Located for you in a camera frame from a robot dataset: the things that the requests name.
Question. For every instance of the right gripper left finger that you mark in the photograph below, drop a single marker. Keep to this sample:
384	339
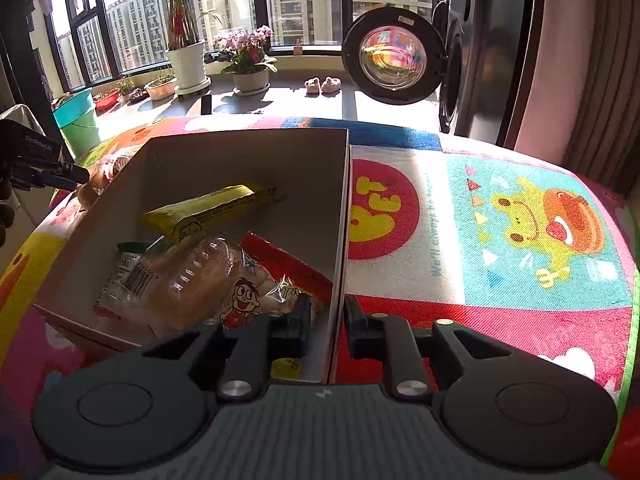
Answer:
142	406

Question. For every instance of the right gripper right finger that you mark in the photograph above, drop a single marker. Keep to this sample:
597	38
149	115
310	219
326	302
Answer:
502	404

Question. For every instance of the green white snack packet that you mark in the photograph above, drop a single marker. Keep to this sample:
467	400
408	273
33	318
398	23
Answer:
113	294

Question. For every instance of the bread bun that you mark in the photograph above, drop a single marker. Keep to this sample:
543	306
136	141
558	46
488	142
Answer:
101	176
175	286

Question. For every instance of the cardboard box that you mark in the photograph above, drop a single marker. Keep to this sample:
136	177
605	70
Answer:
311	168

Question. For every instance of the yellow snack bar packet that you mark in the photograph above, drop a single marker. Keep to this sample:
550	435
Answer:
177	221

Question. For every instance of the red cartoon snack bag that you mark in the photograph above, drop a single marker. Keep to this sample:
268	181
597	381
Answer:
269	282

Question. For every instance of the green teal bucket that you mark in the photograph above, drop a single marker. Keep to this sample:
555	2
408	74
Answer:
76	117

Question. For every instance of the red small planter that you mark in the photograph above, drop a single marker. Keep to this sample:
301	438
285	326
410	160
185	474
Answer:
107	100

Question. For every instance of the small white planter bowl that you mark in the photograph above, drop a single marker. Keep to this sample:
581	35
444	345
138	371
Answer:
161	88

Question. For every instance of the tall plant in white pot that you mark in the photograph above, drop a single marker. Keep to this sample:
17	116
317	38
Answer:
185	49

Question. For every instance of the colourful cartoon blanket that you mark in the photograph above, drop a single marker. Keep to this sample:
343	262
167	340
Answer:
503	242

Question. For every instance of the pink flower pot plant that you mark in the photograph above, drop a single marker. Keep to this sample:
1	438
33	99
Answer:
247	55

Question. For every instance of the striped curtain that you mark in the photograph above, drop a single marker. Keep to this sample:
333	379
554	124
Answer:
582	111

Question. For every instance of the pair of small slippers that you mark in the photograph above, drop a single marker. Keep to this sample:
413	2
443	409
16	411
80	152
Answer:
326	87

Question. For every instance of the dark washing machine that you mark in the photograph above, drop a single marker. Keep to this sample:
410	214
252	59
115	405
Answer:
491	48

